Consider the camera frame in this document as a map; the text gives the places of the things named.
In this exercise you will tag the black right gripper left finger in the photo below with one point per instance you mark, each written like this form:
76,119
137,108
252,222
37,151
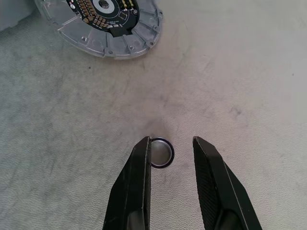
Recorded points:
129,191

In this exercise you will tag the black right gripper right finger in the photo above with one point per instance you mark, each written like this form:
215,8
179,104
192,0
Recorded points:
223,191

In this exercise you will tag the silver motor lid with circuit board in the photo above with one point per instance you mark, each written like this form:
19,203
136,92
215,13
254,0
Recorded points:
96,40

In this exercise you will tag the beige table mat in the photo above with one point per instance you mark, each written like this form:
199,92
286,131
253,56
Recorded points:
216,83

